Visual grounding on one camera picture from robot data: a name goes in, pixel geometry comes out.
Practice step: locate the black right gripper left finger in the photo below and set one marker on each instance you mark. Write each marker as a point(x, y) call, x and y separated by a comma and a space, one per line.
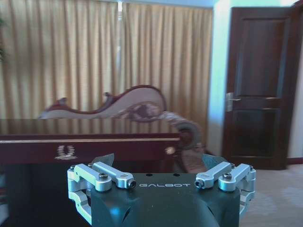
point(99, 173)

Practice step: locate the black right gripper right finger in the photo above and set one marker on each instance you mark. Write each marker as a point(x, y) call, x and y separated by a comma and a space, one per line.
point(227, 176)

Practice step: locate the dark wooden table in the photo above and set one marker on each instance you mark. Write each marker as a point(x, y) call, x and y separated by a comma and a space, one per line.
point(90, 142)

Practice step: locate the carved wooden chaise sofa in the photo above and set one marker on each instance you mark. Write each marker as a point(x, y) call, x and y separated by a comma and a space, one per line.
point(146, 111)

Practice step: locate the dark brown wooden door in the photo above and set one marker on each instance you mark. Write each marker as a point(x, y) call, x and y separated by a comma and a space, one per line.
point(258, 87)

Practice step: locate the beige pleated curtain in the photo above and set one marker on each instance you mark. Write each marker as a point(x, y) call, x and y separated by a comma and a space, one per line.
point(104, 59)

